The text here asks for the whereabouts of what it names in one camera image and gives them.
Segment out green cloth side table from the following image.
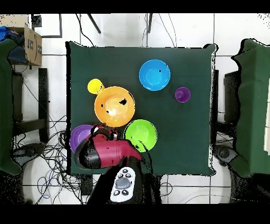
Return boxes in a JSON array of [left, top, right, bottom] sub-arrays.
[[0, 39, 23, 176], [230, 38, 270, 178]]

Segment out black metal frame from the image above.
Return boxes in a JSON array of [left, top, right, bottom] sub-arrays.
[[31, 13, 63, 39]]

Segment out black stool frame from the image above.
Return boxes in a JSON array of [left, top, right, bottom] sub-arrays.
[[11, 67, 50, 144], [210, 69, 240, 136]]

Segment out black power strip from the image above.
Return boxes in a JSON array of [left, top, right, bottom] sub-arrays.
[[80, 174, 94, 196]]

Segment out black tripod leg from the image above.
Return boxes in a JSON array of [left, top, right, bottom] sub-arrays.
[[86, 13, 102, 34], [147, 13, 153, 34]]

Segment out dark green tablecloth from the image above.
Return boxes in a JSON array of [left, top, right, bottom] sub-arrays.
[[64, 41, 218, 176]]

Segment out tangle of floor cables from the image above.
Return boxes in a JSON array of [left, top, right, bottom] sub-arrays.
[[12, 114, 100, 204]]

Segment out large purple bowl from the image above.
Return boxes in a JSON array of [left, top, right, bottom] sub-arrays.
[[69, 124, 95, 154]]

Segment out large orange bowl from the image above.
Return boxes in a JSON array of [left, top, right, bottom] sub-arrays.
[[94, 86, 136, 128]]

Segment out large blue bowl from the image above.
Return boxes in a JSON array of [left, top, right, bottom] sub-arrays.
[[138, 59, 171, 92]]

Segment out large green bowl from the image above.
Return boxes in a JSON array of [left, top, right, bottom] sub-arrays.
[[123, 119, 158, 153]]

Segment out purple cup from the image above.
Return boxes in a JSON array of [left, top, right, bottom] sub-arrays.
[[174, 87, 191, 104]]

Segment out cardboard box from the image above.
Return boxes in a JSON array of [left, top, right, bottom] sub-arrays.
[[0, 14, 43, 67]]

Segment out blue cloth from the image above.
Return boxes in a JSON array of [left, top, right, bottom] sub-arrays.
[[0, 25, 15, 42]]

